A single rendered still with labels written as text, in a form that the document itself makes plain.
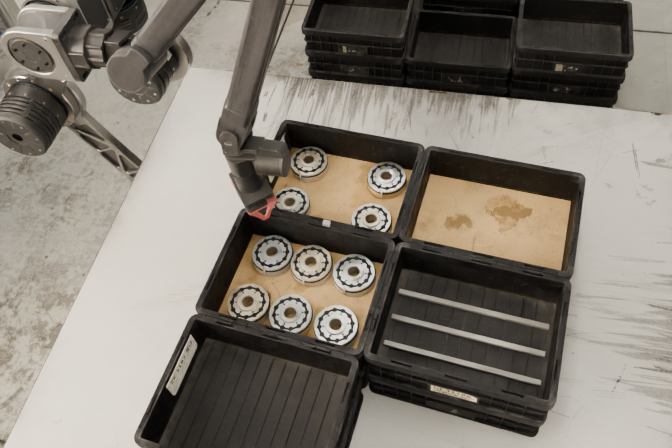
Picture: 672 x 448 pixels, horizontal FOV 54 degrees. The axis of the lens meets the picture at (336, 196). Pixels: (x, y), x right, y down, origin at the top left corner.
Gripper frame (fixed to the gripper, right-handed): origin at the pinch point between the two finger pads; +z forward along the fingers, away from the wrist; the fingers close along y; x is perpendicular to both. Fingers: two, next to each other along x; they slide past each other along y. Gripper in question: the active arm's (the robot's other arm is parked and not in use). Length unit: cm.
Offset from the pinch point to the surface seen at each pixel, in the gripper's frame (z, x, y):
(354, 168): 23.9, -29.9, 15.5
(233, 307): 20.1, 15.5, -8.1
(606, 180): 40, -92, -16
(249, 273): 23.0, 8.5, 0.2
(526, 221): 26, -59, -22
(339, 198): 23.8, -21.6, 8.8
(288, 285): 23.5, 1.4, -7.8
